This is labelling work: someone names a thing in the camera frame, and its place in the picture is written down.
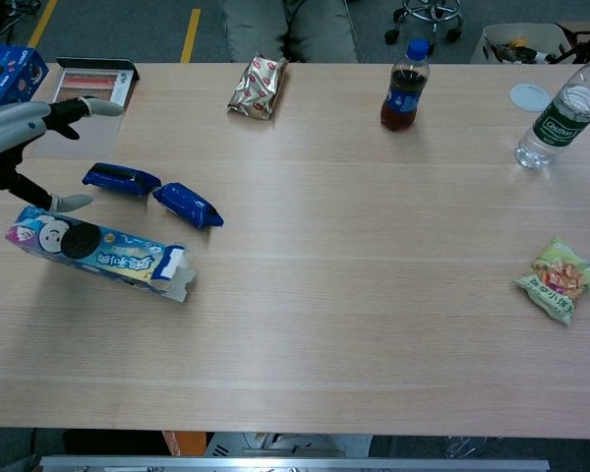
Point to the red picture card box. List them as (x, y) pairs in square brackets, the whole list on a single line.
[(103, 81)]

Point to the seated bystander body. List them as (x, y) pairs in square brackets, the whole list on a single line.
[(295, 29)]

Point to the blue cookie packet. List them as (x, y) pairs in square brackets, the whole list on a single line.
[(189, 204), (120, 179)]

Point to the black tripod with red parts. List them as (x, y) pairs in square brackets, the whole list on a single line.
[(587, 39)]

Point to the chrome stool base with castors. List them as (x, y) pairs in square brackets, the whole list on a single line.
[(430, 12)]

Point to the orange part under table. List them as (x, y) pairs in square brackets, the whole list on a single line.
[(184, 442)]

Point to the gold foil snack packet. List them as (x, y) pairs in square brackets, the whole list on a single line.
[(255, 88)]

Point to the robot left hand silver black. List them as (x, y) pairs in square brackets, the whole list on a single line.
[(10, 128)]

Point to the dark floor equipment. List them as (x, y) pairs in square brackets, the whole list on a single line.
[(5, 17)]

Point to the light blue cookie box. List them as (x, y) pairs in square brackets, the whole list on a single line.
[(103, 255)]

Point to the cola bottle with blue cap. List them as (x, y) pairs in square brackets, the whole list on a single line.
[(403, 98)]

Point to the clear water bottle green label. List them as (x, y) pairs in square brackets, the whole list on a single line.
[(555, 123)]

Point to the green snack bag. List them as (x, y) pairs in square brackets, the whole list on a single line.
[(555, 282)]

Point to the clear plastic wrap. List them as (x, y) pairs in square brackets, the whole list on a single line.
[(472, 446)]

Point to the white round table grommet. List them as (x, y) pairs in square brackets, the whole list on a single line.
[(526, 97)]

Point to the aluminium rail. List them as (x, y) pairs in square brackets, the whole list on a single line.
[(295, 463)]

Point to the white bin with items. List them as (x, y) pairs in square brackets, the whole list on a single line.
[(521, 39)]

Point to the large dark blue oreo box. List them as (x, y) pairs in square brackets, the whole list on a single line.
[(5, 74)]

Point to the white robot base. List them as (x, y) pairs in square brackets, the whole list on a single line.
[(295, 445)]

